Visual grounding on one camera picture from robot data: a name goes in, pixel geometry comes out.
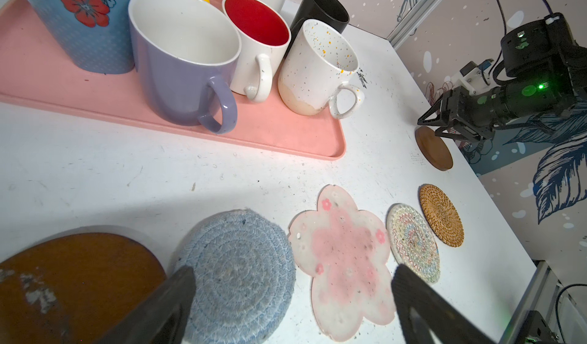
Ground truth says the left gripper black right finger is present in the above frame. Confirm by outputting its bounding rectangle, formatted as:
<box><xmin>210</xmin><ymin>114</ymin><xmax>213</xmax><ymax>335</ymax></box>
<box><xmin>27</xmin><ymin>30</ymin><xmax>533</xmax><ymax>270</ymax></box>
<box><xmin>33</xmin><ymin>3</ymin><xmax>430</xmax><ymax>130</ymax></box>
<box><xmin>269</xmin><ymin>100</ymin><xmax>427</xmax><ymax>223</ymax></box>
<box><xmin>391</xmin><ymin>264</ymin><xmax>492</xmax><ymax>343</ymax></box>

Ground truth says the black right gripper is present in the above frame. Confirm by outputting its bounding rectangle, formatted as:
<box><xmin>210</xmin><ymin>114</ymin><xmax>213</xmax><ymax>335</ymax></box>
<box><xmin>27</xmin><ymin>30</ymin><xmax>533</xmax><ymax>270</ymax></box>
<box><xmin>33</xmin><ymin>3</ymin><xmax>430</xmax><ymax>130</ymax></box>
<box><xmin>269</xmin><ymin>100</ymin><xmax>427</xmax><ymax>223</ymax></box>
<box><xmin>417</xmin><ymin>87</ymin><xmax>498</xmax><ymax>143</ymax></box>

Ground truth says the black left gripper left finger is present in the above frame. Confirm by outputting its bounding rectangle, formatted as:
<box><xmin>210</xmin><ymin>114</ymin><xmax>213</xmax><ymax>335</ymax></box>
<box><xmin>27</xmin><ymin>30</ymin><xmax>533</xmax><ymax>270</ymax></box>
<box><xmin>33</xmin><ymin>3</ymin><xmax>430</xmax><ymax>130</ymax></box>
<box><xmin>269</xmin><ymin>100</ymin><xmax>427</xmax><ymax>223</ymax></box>
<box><xmin>96</xmin><ymin>266</ymin><xmax>196</xmax><ymax>343</ymax></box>

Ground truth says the dark wooden round coaster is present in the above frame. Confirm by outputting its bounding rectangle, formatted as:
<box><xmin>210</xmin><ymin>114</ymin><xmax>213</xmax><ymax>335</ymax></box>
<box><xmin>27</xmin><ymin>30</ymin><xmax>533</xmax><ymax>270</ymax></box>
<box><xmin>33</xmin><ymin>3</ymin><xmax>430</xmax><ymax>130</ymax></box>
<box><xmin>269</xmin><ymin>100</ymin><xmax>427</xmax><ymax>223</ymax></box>
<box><xmin>415</xmin><ymin>126</ymin><xmax>454</xmax><ymax>171</ymax></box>

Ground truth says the multicolour zigzag woven coaster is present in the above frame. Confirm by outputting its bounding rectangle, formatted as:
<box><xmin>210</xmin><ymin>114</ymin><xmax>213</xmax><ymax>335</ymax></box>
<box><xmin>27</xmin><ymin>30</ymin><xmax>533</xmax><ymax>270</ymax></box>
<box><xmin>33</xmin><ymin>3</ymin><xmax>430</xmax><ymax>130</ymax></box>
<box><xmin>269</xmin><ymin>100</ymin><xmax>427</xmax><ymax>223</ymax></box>
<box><xmin>386</xmin><ymin>203</ymin><xmax>440</xmax><ymax>284</ymax></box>

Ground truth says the blue grey woven coaster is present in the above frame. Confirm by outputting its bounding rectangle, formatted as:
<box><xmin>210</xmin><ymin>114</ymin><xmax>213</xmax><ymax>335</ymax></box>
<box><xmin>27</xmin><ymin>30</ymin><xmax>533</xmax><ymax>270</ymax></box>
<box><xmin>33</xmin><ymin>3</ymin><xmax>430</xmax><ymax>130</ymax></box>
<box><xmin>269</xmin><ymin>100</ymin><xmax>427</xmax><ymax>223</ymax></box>
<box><xmin>174</xmin><ymin>209</ymin><xmax>296</xmax><ymax>343</ymax></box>

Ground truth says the glossy brown round coaster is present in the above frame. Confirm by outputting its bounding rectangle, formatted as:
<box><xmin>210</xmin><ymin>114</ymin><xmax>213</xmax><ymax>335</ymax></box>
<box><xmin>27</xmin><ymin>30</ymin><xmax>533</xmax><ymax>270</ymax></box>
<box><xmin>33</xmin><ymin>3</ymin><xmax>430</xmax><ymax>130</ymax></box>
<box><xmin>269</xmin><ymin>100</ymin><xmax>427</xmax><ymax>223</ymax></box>
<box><xmin>1</xmin><ymin>232</ymin><xmax>167</xmax><ymax>343</ymax></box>

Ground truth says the rattan round woven coaster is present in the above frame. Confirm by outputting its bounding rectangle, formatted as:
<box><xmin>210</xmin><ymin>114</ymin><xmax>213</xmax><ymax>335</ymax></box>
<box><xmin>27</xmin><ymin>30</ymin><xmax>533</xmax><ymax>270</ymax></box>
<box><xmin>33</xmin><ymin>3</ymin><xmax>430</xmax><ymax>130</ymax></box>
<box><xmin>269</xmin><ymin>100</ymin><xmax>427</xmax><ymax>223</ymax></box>
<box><xmin>419</xmin><ymin>183</ymin><xmax>465</xmax><ymax>248</ymax></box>

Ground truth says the pink flower shaped coaster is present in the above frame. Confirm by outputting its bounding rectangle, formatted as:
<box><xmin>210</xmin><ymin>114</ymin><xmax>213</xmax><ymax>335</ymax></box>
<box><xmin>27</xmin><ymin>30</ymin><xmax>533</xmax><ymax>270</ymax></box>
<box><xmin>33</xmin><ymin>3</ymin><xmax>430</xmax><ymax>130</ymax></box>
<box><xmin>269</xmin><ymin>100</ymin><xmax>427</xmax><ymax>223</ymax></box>
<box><xmin>289</xmin><ymin>185</ymin><xmax>396</xmax><ymax>342</ymax></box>

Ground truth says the lavender mug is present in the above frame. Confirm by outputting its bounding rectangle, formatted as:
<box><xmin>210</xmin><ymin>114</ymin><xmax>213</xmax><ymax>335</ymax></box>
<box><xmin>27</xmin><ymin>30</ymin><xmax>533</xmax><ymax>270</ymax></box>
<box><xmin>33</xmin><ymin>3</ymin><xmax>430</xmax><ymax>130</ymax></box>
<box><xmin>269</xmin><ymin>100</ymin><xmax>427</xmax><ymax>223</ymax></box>
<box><xmin>128</xmin><ymin>0</ymin><xmax>242</xmax><ymax>135</ymax></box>

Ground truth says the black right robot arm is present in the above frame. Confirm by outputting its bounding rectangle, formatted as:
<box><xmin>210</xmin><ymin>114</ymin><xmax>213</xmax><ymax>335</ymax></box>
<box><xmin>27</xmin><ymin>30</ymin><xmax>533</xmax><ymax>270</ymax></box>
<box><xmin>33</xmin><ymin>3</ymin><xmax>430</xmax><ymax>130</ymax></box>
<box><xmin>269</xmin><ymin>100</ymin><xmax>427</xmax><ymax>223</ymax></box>
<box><xmin>417</xmin><ymin>12</ymin><xmax>586</xmax><ymax>142</ymax></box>

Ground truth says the black mug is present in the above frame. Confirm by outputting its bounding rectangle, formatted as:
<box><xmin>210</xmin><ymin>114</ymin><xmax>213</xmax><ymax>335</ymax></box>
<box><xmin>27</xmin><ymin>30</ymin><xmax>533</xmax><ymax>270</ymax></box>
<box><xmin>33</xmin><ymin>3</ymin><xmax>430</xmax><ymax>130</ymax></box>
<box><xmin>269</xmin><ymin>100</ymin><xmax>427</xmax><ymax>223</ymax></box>
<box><xmin>284</xmin><ymin>0</ymin><xmax>350</xmax><ymax>57</ymax></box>

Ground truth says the red inside white mug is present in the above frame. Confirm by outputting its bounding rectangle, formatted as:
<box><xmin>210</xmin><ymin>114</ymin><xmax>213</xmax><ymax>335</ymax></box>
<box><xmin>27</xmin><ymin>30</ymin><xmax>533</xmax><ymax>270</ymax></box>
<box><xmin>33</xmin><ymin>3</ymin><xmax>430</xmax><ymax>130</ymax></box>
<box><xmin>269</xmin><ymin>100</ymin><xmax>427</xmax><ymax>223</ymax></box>
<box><xmin>222</xmin><ymin>0</ymin><xmax>291</xmax><ymax>103</ymax></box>

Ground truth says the pink tray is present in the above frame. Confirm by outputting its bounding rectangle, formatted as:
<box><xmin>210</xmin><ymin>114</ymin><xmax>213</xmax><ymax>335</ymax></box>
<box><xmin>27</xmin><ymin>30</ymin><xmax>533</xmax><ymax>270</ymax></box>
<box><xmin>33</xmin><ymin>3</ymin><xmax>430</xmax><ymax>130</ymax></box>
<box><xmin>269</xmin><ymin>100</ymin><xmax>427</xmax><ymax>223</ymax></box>
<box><xmin>1</xmin><ymin>0</ymin><xmax>346</xmax><ymax>161</ymax></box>

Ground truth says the blue patterned mug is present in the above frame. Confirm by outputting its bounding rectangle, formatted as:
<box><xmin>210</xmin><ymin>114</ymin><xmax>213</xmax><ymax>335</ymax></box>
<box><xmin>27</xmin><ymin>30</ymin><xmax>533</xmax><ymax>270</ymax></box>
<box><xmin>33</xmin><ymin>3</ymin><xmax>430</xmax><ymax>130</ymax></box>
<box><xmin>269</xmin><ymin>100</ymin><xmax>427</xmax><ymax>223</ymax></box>
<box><xmin>28</xmin><ymin>0</ymin><xmax>134</xmax><ymax>74</ymax></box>

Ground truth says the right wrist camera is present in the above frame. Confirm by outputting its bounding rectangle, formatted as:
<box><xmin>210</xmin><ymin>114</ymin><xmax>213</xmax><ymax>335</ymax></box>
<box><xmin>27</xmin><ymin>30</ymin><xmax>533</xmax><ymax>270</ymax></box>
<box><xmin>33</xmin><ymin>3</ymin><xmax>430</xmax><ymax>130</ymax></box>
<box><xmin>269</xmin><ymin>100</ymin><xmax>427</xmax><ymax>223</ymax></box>
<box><xmin>450</xmin><ymin>59</ymin><xmax>495</xmax><ymax>96</ymax></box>

